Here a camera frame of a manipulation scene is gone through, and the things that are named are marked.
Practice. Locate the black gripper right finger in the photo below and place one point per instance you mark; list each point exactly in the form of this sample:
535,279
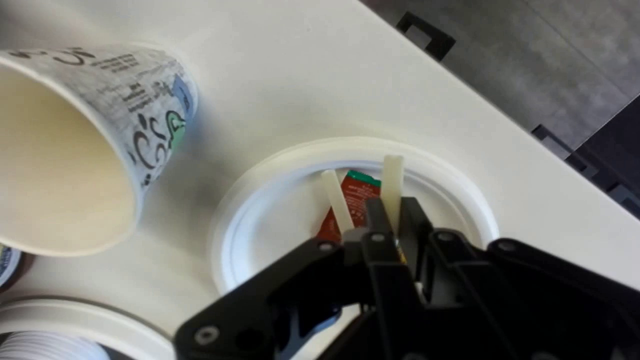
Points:
520,300

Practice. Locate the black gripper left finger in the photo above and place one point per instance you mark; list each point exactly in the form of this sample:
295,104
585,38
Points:
312,293

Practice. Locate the white plastic fork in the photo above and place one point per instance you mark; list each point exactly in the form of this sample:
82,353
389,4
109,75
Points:
392,182

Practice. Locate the white paper plate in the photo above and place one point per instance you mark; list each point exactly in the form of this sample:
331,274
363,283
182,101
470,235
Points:
267,221

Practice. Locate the white plate under lids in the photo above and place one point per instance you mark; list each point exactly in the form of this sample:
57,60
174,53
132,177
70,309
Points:
101,316

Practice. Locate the printed cup with wide rim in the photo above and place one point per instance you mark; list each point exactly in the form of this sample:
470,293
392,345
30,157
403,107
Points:
72,166

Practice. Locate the stack of white cup lids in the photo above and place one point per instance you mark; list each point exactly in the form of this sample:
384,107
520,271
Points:
46,347

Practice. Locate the translucent white plastic utensil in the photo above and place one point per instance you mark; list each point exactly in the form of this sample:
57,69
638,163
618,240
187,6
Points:
336,201

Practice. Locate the red ketchup sachet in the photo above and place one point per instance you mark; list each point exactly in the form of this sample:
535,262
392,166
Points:
357,196

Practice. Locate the black stool frame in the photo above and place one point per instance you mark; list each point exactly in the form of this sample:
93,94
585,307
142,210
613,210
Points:
426,32

